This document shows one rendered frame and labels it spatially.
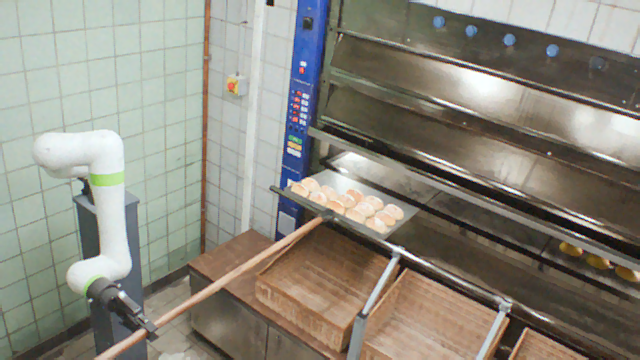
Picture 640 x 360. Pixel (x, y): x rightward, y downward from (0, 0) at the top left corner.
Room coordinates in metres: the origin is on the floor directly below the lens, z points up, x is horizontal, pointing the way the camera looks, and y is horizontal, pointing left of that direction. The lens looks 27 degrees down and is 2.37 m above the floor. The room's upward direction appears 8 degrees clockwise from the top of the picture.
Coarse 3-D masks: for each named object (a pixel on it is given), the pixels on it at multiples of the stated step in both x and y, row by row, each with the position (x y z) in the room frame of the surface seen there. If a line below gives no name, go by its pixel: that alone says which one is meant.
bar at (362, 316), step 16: (384, 240) 1.82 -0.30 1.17; (400, 256) 1.76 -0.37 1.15; (416, 256) 1.74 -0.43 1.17; (384, 272) 1.72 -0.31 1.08; (448, 272) 1.65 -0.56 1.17; (480, 288) 1.57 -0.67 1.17; (368, 304) 1.63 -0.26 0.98; (496, 320) 1.48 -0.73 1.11; (352, 336) 1.59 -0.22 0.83; (352, 352) 1.58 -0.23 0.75; (480, 352) 1.39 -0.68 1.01
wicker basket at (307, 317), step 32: (320, 224) 2.39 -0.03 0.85; (288, 256) 2.22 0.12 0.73; (320, 256) 2.32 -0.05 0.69; (352, 256) 2.23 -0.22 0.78; (256, 288) 2.02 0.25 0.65; (288, 288) 2.13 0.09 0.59; (320, 288) 2.16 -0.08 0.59; (352, 288) 2.17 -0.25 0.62; (384, 288) 2.00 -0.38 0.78; (320, 320) 1.79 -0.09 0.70; (352, 320) 1.78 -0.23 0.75
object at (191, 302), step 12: (300, 228) 1.78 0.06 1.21; (312, 228) 1.82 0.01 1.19; (288, 240) 1.69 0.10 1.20; (264, 252) 1.58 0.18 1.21; (252, 264) 1.50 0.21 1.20; (228, 276) 1.41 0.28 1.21; (216, 288) 1.35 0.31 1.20; (192, 300) 1.26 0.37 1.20; (168, 312) 1.19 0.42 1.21; (180, 312) 1.21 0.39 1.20; (156, 324) 1.13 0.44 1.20; (132, 336) 1.07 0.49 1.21; (144, 336) 1.09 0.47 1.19; (120, 348) 1.02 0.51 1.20
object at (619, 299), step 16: (352, 176) 2.37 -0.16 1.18; (384, 192) 2.25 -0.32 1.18; (432, 208) 2.15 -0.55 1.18; (448, 224) 2.04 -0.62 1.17; (464, 224) 2.04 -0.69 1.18; (480, 240) 1.95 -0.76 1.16; (496, 240) 1.93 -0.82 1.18; (512, 256) 1.87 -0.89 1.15; (528, 256) 1.84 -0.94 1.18; (544, 256) 1.85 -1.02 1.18; (560, 272) 1.75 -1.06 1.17; (576, 272) 1.76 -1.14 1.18; (592, 288) 1.68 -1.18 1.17; (608, 288) 1.67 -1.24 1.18; (624, 304) 1.60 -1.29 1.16
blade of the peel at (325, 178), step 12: (324, 180) 2.29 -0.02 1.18; (336, 180) 2.30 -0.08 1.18; (348, 180) 2.32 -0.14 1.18; (288, 192) 2.10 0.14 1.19; (372, 192) 2.23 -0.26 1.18; (312, 204) 2.02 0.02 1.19; (384, 204) 2.12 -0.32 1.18; (396, 204) 2.14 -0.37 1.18; (408, 204) 2.15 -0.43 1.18; (336, 216) 1.95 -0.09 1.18; (408, 216) 2.03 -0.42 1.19; (360, 228) 1.88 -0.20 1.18; (396, 228) 1.91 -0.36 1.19
